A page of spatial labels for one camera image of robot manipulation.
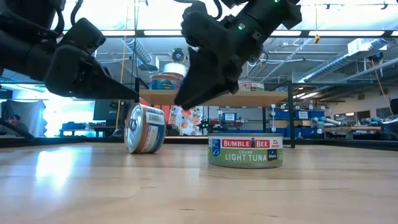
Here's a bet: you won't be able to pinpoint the silver pull tab can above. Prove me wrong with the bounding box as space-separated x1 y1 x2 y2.
124 102 167 155

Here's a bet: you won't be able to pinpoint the person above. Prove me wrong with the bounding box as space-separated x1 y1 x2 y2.
7 114 29 134

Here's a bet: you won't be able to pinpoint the black device with green light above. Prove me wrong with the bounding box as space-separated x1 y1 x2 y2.
197 117 215 129

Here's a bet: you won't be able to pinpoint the grey draped cover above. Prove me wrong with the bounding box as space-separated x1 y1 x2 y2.
0 99 47 138

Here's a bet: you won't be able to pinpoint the ceiling light strip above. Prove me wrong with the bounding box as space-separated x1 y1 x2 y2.
101 29 398 39

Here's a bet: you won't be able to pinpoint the black monitor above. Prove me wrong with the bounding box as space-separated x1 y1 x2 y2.
93 99 134 122

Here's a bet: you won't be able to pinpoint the wooden shelf with black frame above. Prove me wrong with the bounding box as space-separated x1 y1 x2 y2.
134 77 295 149

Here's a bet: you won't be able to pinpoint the gold top blue label can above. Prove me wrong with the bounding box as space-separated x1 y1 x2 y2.
149 74 180 91
161 72 185 91

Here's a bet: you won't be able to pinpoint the yellow hanging tag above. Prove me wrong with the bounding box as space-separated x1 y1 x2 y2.
313 4 321 44

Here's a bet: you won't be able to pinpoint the blue storage bins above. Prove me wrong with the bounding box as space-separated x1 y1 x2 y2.
273 108 326 120

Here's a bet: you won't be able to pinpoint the silver ventilation duct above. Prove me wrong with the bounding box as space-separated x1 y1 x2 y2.
300 37 392 84
123 37 156 71

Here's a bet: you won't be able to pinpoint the dark rounded object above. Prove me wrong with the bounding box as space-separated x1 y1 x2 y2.
381 114 398 141

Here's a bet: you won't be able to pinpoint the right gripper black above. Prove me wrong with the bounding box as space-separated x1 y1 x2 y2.
174 2 268 110

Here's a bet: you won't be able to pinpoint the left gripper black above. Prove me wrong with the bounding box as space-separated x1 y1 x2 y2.
26 17 140 102

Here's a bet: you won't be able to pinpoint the white cylinder lamp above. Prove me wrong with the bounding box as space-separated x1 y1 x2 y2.
163 62 189 77

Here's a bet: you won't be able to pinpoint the floral print cloth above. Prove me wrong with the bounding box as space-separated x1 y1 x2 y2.
169 105 205 136

